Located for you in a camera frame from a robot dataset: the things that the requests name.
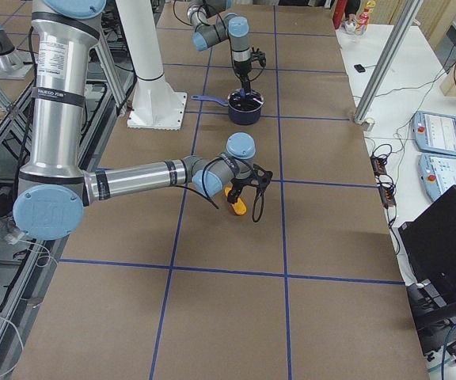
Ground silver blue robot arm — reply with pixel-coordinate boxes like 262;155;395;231
187;1;253;94
13;1;258;241

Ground dark blue saucepan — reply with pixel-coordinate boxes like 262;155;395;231
191;89;264;125

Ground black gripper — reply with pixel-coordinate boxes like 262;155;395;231
227;174;253;203
234;60;252;97

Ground aluminium frame post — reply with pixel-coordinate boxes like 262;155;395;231
353;0;424;124

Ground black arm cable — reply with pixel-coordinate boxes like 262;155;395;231
174;156;268;223

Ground small black device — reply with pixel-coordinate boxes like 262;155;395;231
354;64;366;73

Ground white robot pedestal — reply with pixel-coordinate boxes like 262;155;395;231
116;0;187;131

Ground lower teach pendant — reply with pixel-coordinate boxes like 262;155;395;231
419;153;456;201

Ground black laptop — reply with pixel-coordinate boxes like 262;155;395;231
397;184;456;294

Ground teach pendant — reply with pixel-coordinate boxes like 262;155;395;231
411;111;456;157
419;153;456;201

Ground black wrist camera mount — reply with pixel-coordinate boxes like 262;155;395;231
252;164;273;196

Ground red yellow bottle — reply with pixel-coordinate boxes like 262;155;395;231
354;1;376;36

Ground glass lid blue knob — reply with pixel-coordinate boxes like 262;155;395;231
228;89;264;112

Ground black orange power strip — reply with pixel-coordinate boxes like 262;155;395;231
370;155;397;209

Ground yellow toy corn cob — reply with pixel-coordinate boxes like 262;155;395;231
224;186;247;216

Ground upper teach pendant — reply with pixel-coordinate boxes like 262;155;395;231
411;111;456;157

